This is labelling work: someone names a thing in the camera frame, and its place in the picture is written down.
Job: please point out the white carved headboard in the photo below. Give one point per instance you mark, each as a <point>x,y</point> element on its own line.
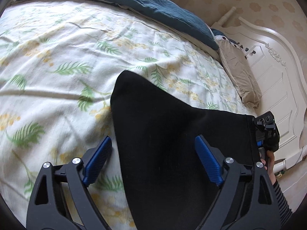
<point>277,69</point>

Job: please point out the floral bed sheet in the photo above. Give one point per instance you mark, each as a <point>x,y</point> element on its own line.
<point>59,63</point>

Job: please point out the beige pillow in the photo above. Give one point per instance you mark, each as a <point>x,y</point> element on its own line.
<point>237,68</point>

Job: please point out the person right hand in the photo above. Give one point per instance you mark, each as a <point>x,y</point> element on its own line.
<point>268,160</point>

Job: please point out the striped sleeve right forearm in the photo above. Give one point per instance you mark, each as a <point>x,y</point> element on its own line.
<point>285,212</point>

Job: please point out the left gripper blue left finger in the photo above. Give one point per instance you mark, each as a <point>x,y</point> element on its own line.
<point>94,160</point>

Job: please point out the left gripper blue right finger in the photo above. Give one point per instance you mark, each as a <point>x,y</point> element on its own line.
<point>211,159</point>

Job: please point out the polka dot pillow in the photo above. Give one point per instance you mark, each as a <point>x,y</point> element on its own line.
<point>219,35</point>

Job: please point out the black pants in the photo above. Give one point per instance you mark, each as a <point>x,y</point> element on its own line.
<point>165,183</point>

